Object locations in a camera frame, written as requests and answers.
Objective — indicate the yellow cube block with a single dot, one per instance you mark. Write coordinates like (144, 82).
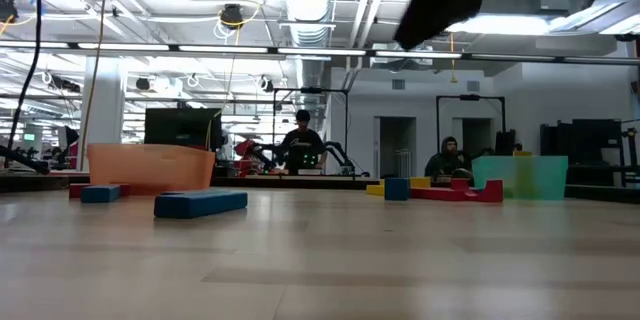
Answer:
(421, 182)

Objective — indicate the black cabinet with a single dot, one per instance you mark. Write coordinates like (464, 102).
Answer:
(590, 145)

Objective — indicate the black upright box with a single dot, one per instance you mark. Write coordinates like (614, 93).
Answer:
(505, 142)

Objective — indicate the teal translucent plastic bin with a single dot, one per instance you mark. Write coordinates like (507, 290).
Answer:
(545, 177)

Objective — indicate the orange translucent plastic bin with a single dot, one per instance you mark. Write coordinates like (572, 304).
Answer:
(150, 167)

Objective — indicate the white radiator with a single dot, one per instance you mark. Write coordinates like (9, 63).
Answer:
(405, 162)

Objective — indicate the black robot arms on bench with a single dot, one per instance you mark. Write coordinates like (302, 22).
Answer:
(357, 167)

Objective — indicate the red machine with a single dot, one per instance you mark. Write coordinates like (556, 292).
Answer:
(247, 149)

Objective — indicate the white pillar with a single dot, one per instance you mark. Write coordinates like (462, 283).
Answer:
(112, 110)

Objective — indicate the yellow wooden block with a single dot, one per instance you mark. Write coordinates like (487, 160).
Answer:
(522, 152)
(375, 190)

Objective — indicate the long overhead light bar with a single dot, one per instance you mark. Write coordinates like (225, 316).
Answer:
(225, 49)

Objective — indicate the hooded seated person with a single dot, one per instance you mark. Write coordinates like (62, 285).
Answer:
(447, 160)

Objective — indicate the red arch block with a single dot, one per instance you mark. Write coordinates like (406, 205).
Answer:
(492, 191)

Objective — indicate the green lit sign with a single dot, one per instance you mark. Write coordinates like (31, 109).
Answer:
(29, 136)

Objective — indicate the person in black shirt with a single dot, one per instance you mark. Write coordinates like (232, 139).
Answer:
(301, 145)

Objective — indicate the black monitor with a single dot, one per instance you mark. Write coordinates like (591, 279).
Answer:
(182, 127)

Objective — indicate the small black robot arm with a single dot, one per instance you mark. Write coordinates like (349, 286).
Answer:
(25, 160)

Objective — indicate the wide silver air duct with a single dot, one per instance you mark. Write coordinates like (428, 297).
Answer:
(306, 0)

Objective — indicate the blue wooden block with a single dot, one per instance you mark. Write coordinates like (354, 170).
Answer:
(200, 205)
(397, 189)
(100, 194)

